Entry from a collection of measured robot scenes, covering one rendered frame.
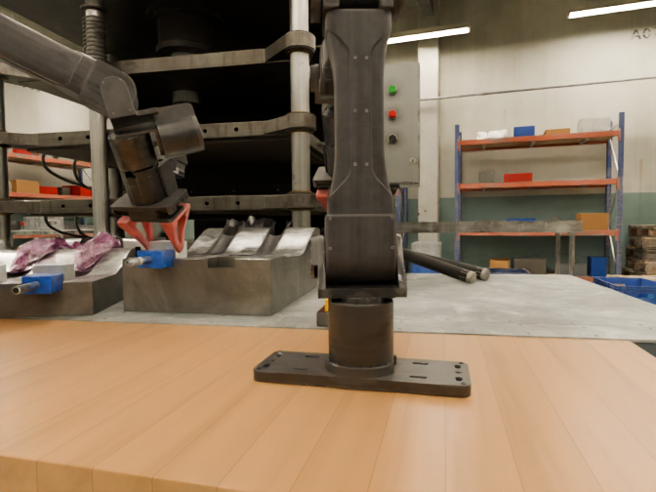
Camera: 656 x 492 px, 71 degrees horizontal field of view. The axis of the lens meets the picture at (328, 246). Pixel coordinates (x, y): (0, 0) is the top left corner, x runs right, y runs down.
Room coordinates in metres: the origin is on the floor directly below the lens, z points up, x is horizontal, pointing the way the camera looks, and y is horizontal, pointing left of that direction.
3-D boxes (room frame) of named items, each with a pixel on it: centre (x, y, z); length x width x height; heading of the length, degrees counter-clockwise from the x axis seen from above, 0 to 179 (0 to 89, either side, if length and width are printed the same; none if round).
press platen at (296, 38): (1.96, 0.57, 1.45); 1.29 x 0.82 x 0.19; 79
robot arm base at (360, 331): (0.43, -0.03, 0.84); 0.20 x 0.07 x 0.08; 76
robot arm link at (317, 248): (0.44, -0.03, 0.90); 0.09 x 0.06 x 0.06; 91
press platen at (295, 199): (1.96, 0.57, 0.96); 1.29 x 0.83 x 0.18; 79
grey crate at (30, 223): (5.79, 3.58, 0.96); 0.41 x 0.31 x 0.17; 59
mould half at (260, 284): (0.99, 0.17, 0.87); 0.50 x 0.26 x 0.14; 169
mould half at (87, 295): (0.97, 0.54, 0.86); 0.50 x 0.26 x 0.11; 6
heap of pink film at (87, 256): (0.97, 0.53, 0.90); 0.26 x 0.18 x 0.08; 6
